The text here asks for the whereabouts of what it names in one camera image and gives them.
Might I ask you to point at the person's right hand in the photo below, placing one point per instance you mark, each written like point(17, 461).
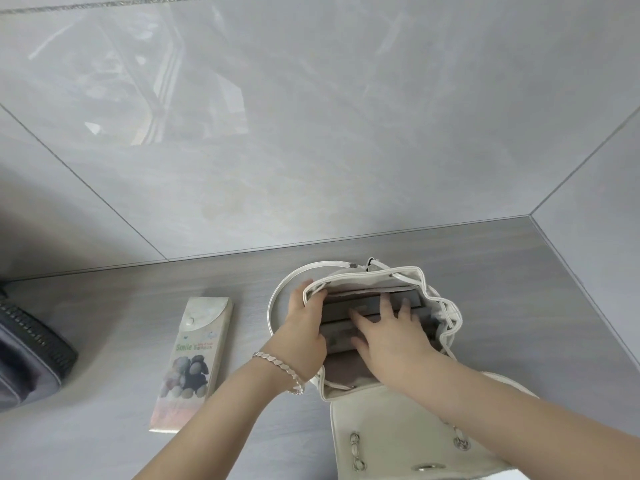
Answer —
point(395, 349)

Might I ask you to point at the person's left hand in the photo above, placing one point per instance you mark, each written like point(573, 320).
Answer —
point(297, 334)

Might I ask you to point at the person's right thumb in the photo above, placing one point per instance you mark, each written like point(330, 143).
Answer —
point(359, 348)

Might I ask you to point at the person's left thumb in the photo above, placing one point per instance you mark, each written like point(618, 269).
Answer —
point(320, 302)

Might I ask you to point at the person's right middle finger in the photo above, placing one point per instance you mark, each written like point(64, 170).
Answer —
point(385, 309)

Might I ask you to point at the grey book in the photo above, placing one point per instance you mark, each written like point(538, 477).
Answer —
point(337, 337)

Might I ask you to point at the person's left forearm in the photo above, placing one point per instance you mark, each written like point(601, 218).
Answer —
point(220, 419)

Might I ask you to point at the person's right forearm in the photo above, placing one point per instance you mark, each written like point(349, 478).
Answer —
point(525, 424)

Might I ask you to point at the printed flap pouch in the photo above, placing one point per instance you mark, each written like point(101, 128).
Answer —
point(192, 364)

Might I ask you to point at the dark grey zipper bag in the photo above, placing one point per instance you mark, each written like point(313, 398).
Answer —
point(30, 354)

